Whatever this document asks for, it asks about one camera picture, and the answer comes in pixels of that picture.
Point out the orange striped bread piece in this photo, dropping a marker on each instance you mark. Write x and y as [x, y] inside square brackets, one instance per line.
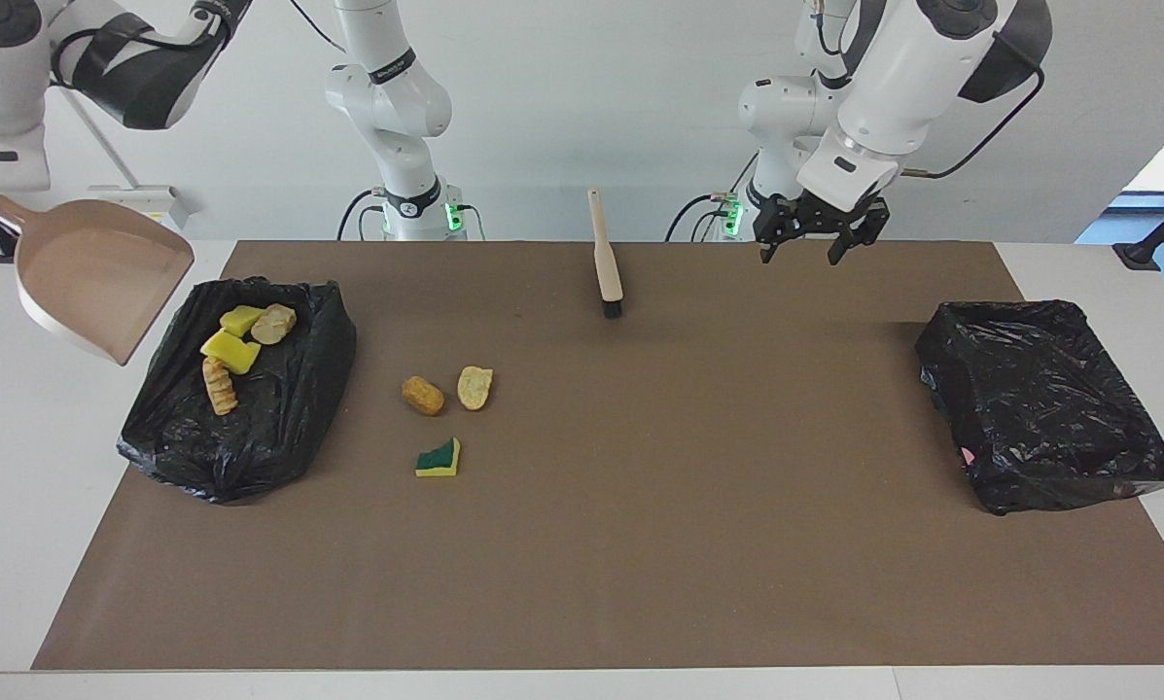
[220, 387]

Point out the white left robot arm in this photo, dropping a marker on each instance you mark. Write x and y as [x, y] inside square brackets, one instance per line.
[893, 68]

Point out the white wall socket box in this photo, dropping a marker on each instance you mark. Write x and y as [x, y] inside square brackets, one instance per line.
[134, 192]

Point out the beige hand brush black bristles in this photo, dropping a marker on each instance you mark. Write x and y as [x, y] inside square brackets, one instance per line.
[606, 272]

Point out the brown table mat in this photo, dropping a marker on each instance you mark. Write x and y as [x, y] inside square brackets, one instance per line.
[640, 535]

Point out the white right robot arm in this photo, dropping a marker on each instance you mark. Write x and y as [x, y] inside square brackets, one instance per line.
[397, 97]

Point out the notched yellow sponge piece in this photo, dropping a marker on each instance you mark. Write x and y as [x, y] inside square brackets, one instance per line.
[231, 352]

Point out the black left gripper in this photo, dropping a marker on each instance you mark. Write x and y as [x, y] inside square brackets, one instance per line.
[825, 212]

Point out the green and yellow sponge piece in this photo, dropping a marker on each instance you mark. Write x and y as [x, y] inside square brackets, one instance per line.
[438, 459]

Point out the black bag-lined bin pink spot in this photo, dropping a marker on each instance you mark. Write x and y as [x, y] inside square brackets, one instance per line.
[1029, 408]

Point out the brown potato-shaped lump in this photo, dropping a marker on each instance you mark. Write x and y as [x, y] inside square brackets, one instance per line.
[423, 396]

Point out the pale beige foam chunk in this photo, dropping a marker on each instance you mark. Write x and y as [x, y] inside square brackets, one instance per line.
[475, 387]
[273, 324]

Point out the beige plastic dustpan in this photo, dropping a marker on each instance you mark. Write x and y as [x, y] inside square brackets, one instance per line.
[95, 282]

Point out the white wall conduit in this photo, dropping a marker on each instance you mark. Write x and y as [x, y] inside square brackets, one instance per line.
[98, 136]

